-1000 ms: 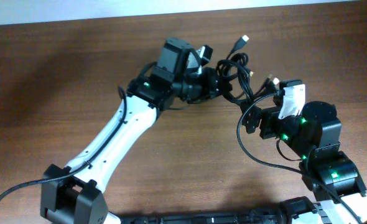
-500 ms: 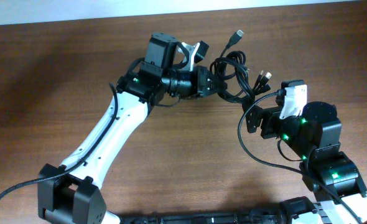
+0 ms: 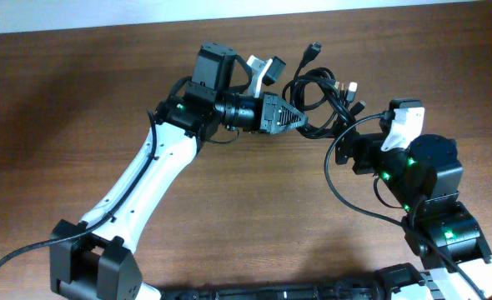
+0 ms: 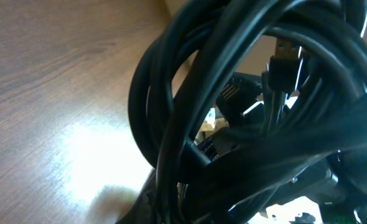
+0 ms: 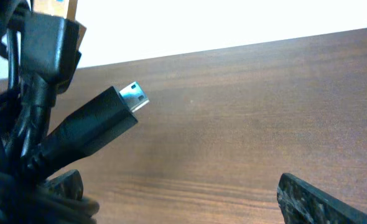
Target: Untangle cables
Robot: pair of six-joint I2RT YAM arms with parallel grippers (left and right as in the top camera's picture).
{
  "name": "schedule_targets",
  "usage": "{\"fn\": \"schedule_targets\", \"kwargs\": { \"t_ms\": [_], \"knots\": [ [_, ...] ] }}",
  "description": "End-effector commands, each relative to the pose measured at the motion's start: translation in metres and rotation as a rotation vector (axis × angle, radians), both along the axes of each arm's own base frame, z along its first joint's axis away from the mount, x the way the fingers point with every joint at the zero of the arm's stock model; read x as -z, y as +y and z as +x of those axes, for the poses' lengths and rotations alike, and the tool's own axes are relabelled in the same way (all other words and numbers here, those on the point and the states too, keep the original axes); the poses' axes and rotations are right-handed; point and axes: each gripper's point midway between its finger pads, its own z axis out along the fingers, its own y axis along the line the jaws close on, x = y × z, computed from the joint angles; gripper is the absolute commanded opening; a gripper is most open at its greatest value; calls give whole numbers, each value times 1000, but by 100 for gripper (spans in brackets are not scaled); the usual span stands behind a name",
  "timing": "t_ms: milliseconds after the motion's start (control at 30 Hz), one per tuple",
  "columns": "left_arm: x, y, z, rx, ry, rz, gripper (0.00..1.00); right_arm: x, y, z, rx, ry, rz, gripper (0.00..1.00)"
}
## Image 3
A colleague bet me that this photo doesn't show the black right camera cable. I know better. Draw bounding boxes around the black right camera cable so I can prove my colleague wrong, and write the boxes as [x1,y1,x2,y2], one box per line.
[323,112,487,300]

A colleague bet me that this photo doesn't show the black left camera cable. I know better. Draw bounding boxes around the black left camera cable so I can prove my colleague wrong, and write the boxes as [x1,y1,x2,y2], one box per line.
[0,108,159,300]

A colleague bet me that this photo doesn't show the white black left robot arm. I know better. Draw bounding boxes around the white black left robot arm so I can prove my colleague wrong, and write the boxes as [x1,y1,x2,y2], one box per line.
[49,42,306,300]

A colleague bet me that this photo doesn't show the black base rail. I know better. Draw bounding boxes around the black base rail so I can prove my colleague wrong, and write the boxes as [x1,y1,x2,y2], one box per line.
[161,262,444,300]

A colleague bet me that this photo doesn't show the black camera cable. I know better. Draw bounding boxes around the black camera cable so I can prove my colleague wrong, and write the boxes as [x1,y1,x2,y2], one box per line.
[323,112,487,300]
[0,108,159,300]

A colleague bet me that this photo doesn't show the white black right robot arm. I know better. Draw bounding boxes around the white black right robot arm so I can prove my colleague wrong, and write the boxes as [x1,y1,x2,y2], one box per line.
[324,129,492,299]

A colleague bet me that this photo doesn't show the black cable bundle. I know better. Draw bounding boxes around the black cable bundle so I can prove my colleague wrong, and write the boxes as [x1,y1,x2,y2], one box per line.
[281,41,367,140]

